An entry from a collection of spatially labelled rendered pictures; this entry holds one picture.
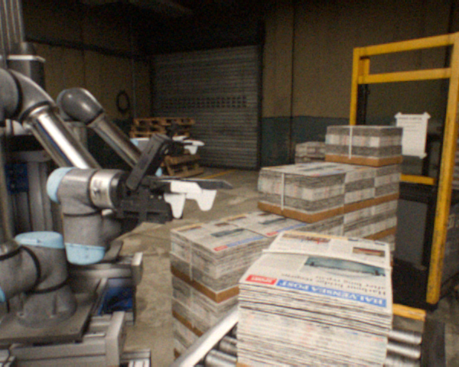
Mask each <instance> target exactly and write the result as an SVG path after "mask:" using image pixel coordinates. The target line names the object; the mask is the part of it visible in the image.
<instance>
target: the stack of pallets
mask: <svg viewBox="0 0 459 367"><path fill-rule="evenodd" d="M171 120H174V122H176V123H178V124H179V125H180V126H184V130H180V129H178V130H177V133H178V132H182V136H177V133H176V134H175V136H174V138H178V137H189V131H191V129H190V127H191V125H195V121H194V120H195V119H194V118H190V119H187V118H160V119H133V121H134V124H133V125H131V127H132V130H131V132H129V134H130V138H131V139H135V138H137V139H140V138H151V135H153V134H160V135H165V134H166V132H167V127H170V126H171ZM184 120H188V123H186V124H184ZM141 121H145V124H142V122H141ZM157 121H158V123H157ZM138 127H140V128H143V130H138ZM153 128H157V129H153ZM138 135H142V137H138ZM189 138H190V139H192V137H189ZM160 168H161V175H162V176H167V175H168V174H170V173H169V172H168V167H167V166H166V163H165V160H164V161H163V163H162V165H161V166H160Z"/></svg>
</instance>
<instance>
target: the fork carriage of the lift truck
mask: <svg viewBox="0 0 459 367"><path fill-rule="evenodd" d="M392 260H393V265H392V267H391V268H392V275H391V285H392V295H393V296H394V297H397V298H399V302H402V303H404V304H408V305H409V306H412V307H415V308H417V309H419V307H422V298H423V291H424V284H425V271H426V267H423V266H421V265H417V264H413V263H411V262H409V261H404V260H402V259H399V258H394V257H392Z"/></svg>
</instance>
